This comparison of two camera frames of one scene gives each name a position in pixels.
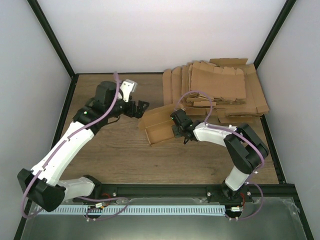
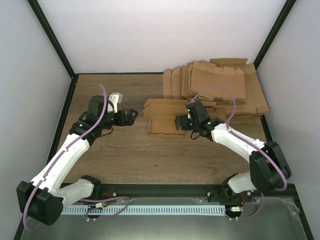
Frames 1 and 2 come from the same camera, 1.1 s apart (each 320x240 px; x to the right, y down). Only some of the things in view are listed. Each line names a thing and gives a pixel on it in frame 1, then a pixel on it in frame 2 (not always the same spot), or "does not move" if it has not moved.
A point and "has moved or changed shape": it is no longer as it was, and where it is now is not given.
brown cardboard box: (157, 123) has moved or changed shape
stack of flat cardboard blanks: (228, 88) does not move
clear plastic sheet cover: (245, 219) does not move
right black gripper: (176, 134) → (178, 123)
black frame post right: (279, 21) does not move
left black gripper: (140, 112) → (130, 112)
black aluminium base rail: (268, 192) does not move
